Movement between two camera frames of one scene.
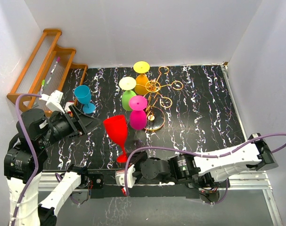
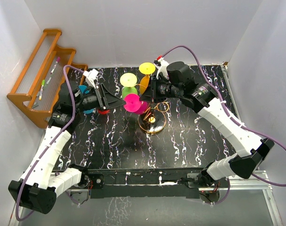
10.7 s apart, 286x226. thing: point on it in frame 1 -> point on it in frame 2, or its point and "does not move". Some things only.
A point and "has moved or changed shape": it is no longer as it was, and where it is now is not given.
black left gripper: [85, 121] -> [109, 101]
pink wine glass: [138, 116] has moved or changed shape
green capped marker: [43, 82] does not move
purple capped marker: [57, 60] does not move
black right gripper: [136, 159] -> [151, 94]
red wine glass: [116, 126] -> [103, 111]
